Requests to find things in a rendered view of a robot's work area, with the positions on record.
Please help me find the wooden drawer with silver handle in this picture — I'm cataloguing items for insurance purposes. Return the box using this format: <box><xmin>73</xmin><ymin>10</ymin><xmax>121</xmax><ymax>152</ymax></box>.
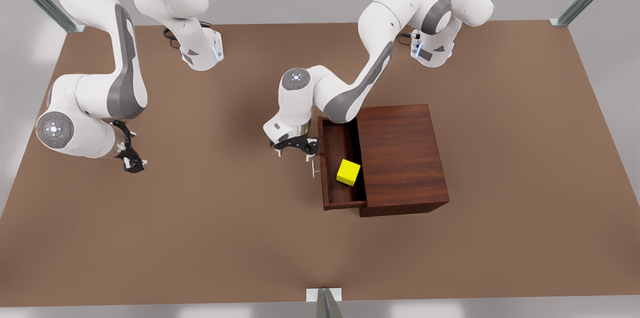
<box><xmin>308</xmin><ymin>117</ymin><xmax>369</xmax><ymax>211</ymax></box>

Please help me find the dark wooden cabinet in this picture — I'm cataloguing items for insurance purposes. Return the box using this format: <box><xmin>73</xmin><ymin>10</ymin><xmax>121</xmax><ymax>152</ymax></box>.
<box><xmin>355</xmin><ymin>104</ymin><xmax>450</xmax><ymax>218</ymax></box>

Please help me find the yellow cube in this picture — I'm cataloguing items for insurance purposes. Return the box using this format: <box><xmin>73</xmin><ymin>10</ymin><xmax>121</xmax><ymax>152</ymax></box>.
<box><xmin>336</xmin><ymin>159</ymin><xmax>362</xmax><ymax>187</ymax></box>

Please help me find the black cable loop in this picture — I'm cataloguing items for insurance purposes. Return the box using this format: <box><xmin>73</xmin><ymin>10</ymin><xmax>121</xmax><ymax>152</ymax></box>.
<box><xmin>162</xmin><ymin>21</ymin><xmax>213</xmax><ymax>50</ymax></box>
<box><xmin>397</xmin><ymin>30</ymin><xmax>422</xmax><ymax>48</ymax></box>

